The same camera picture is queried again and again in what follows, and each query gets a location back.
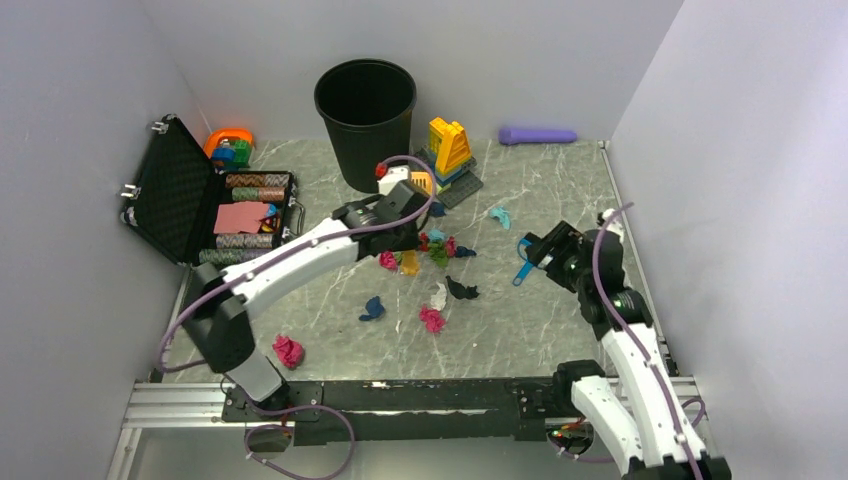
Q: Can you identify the yellow toy brick building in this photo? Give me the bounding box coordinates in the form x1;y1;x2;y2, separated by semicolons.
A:
415;117;484;209

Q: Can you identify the magenta paper scrap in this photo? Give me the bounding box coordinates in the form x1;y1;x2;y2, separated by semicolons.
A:
378;251;399;271

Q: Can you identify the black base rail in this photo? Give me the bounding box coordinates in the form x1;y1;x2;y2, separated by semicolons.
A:
221;377;579;446

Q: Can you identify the yellow slotted plastic scoop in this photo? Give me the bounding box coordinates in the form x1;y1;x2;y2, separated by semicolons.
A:
399;171;432;276

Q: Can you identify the pink paper scrap centre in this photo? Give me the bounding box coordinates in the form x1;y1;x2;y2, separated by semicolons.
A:
418;305;446;334

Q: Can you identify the large pink paper scrap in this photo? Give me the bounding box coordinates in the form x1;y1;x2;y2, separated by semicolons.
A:
272;335;305;370

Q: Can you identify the navy paper scrap right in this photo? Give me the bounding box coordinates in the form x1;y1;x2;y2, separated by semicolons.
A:
453;245;477;258

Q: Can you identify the purple cylinder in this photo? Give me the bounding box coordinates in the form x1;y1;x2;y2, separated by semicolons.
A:
497;127;578;146

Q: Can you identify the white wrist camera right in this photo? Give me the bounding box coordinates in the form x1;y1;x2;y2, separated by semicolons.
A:
596;208;626;244

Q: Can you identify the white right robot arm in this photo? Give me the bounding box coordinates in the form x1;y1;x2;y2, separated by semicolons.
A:
517;221;732;479

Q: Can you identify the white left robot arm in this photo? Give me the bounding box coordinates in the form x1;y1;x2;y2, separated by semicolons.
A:
180;180;433;420

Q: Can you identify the dark blue paper scrap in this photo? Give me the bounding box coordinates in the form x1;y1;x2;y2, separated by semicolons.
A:
358;296;385;322

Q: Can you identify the black poker chip case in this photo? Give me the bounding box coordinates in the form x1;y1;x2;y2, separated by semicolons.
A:
119;114;305;268

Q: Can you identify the black plastic trash bin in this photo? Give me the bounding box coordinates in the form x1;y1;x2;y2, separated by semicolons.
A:
313;58;417;193

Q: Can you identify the blue brush with black bristles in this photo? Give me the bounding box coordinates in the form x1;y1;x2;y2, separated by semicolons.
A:
511;237;539;287

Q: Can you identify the white paper scrap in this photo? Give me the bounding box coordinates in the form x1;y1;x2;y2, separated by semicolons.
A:
429;282;448;311

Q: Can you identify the green paper scrap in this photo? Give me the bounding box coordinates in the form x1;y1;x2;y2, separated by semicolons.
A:
427;241;450;269

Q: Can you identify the cyan paper scrap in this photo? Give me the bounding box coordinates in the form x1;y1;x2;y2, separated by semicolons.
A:
489;206;512;230

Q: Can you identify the black paper scrap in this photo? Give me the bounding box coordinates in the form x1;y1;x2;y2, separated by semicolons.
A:
445;276;479;300

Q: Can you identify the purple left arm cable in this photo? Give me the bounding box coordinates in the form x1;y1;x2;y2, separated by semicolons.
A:
157;154;439;374

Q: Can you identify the navy paper scrap near bricks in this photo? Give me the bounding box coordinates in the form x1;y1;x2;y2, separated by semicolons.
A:
429;202;446;218

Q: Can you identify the orange tape dispenser toy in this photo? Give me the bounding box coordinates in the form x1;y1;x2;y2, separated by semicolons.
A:
203;128;255;171

